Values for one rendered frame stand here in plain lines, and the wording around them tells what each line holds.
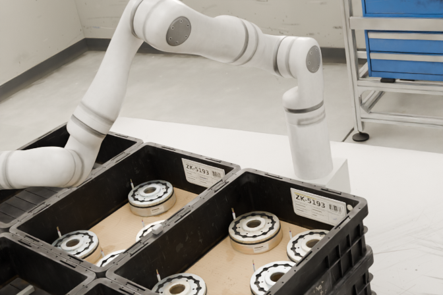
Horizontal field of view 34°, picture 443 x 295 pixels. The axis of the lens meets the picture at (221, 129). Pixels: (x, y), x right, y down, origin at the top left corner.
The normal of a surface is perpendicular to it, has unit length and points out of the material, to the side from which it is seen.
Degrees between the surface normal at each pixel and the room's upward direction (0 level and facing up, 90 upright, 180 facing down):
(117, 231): 0
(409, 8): 90
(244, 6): 90
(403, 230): 0
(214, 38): 106
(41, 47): 90
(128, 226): 0
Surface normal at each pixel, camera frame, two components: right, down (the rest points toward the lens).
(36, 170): -0.55, 0.00
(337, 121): -0.18, -0.88
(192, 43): 0.61, 0.65
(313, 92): 0.69, 0.20
